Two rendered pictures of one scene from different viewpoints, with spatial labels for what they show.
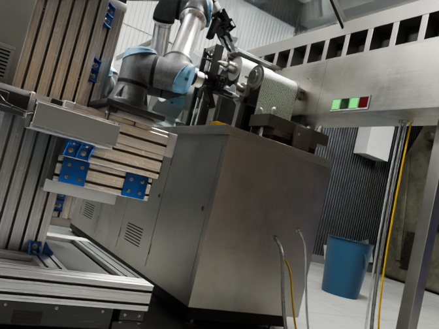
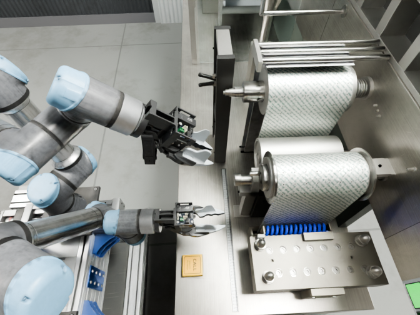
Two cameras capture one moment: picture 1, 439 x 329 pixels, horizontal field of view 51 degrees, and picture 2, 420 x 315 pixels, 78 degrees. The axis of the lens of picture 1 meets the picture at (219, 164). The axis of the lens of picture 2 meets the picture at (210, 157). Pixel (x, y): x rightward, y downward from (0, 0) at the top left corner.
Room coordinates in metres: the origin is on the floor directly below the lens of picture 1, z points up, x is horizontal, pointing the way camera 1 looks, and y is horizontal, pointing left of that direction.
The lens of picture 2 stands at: (2.01, -0.09, 1.88)
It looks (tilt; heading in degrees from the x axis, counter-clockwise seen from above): 57 degrees down; 28
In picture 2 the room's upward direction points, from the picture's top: straight up
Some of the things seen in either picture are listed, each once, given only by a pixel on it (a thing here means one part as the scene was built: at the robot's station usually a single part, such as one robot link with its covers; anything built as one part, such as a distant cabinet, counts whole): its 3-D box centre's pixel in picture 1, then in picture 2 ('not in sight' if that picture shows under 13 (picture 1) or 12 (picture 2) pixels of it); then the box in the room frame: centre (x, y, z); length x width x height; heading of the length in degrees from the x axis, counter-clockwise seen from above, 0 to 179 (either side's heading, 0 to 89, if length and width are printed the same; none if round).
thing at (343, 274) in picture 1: (347, 264); not in sight; (4.25, -1.36, 0.27); 0.47 x 0.44 x 0.54; 120
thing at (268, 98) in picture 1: (274, 108); (303, 213); (2.40, -0.22, 1.11); 0.23 x 0.01 x 0.18; 120
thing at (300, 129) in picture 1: (302, 138); (321, 294); (2.25, -0.37, 0.96); 0.10 x 0.03 x 0.11; 120
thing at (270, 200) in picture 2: (255, 78); (269, 177); (2.39, -0.08, 1.25); 0.15 x 0.01 x 0.15; 30
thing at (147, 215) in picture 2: (197, 79); (149, 219); (2.16, 0.20, 1.11); 0.08 x 0.05 x 0.08; 30
